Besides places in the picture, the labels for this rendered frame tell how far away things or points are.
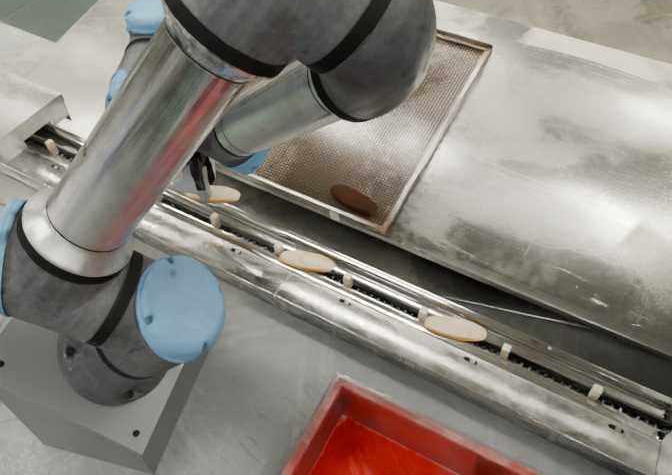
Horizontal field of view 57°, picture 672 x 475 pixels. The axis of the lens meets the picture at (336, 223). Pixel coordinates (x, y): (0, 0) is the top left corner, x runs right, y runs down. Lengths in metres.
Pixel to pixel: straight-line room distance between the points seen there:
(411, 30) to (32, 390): 0.64
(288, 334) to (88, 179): 0.54
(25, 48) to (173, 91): 1.31
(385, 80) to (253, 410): 0.62
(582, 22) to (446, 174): 0.79
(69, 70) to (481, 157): 1.02
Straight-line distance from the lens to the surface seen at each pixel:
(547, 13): 1.84
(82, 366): 0.86
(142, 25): 0.89
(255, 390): 1.01
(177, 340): 0.70
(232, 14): 0.48
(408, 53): 0.51
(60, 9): 3.70
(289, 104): 0.65
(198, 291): 0.73
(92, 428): 0.90
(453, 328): 1.03
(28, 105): 1.44
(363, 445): 0.97
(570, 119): 1.28
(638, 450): 1.01
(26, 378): 0.89
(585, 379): 1.05
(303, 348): 1.04
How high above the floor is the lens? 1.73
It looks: 50 degrees down
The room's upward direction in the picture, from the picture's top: 1 degrees counter-clockwise
